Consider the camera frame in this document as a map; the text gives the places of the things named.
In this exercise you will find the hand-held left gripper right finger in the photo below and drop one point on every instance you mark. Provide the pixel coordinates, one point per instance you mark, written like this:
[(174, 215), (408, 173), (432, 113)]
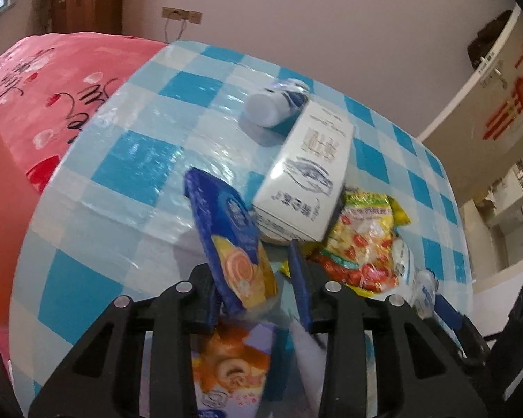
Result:
[(298, 287)]

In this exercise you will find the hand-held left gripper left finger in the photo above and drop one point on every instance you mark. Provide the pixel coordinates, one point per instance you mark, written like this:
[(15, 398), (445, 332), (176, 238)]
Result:
[(212, 310)]

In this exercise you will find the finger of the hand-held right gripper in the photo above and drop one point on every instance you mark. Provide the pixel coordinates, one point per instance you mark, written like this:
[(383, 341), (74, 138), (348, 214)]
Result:
[(451, 315)]

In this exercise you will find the small clear bottle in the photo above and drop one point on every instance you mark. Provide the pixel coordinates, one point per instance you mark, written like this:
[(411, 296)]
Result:
[(422, 291)]

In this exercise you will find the yellow red snack packet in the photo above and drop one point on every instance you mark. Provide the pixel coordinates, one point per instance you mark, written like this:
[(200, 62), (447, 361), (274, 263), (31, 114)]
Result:
[(361, 244)]

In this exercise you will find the blue snack packet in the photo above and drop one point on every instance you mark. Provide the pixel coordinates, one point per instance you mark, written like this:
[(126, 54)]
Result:
[(231, 226)]

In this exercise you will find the white plastic bottle blue label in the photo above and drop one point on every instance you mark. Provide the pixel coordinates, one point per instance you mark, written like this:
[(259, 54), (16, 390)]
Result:
[(270, 106)]

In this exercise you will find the orange plastic bin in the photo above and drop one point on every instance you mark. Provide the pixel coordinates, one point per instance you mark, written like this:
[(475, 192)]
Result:
[(4, 226)]

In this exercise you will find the white milk carton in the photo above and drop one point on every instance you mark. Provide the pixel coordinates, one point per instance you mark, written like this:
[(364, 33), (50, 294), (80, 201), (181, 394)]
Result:
[(305, 161)]

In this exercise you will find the shelf with jars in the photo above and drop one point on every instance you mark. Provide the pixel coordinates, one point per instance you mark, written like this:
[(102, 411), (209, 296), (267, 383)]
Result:
[(521, 200)]

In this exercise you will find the blue white checkered tablecloth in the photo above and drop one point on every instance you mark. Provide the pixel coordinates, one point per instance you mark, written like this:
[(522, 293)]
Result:
[(135, 161)]

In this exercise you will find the white door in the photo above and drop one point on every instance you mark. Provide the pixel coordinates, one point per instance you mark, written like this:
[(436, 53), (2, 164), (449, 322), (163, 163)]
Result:
[(462, 139)]

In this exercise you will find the red door decoration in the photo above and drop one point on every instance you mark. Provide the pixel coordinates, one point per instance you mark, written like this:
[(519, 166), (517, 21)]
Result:
[(514, 91)]

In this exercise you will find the dark hanging bag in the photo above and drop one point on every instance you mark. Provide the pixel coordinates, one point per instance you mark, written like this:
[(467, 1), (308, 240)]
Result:
[(488, 39)]

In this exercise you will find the pink printed blanket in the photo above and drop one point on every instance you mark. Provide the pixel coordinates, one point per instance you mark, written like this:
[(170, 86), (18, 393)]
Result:
[(48, 78)]

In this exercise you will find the wooden cabinet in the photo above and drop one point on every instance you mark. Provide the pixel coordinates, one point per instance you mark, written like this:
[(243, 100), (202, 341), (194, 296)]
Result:
[(83, 4)]

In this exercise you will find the wall socket strip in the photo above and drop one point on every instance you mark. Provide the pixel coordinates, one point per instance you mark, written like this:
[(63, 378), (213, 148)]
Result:
[(182, 15)]

